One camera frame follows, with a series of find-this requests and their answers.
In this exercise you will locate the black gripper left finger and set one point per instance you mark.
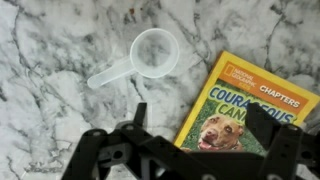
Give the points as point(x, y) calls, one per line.
point(140, 115)

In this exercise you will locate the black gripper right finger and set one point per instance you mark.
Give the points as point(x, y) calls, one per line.
point(263, 126)

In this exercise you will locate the translucent plastic measuring spoon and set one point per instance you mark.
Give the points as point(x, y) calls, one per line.
point(153, 53)

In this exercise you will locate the yellow dog picture book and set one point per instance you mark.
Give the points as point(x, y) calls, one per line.
point(226, 110)

